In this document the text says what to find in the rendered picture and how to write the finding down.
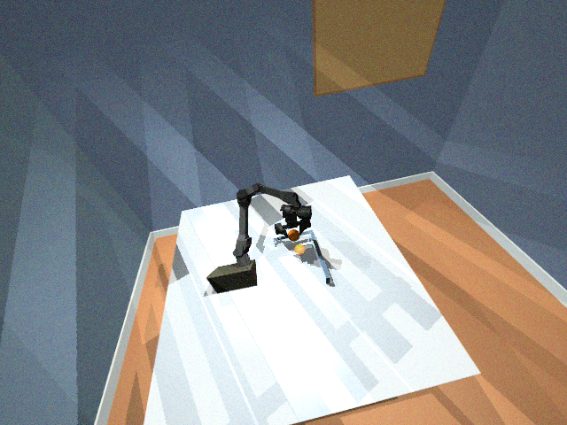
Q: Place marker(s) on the clear l-shaped low wall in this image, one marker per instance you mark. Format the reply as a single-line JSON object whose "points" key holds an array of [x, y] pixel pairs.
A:
{"points": [[301, 238]]}

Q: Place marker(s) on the clear blue l-shaped wall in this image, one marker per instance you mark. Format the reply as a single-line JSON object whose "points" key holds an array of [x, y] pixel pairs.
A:
{"points": [[325, 270]]}

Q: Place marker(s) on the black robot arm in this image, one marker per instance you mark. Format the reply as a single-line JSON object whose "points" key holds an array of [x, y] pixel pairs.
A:
{"points": [[290, 212]]}

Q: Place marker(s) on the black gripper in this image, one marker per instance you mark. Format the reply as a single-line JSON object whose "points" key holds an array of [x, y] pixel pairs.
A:
{"points": [[281, 229]]}

